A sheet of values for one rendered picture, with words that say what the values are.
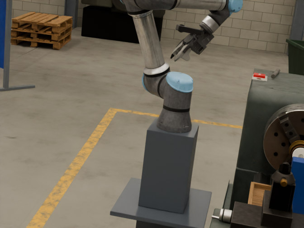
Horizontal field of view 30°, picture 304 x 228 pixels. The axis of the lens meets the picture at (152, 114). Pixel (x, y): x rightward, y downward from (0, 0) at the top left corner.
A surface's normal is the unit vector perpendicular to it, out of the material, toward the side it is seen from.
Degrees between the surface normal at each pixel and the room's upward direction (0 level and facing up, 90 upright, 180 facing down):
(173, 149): 90
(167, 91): 90
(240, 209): 0
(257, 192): 0
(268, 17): 90
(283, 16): 90
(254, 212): 0
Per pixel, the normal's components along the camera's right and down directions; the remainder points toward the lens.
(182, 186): -0.19, 0.26
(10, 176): 0.11, -0.95
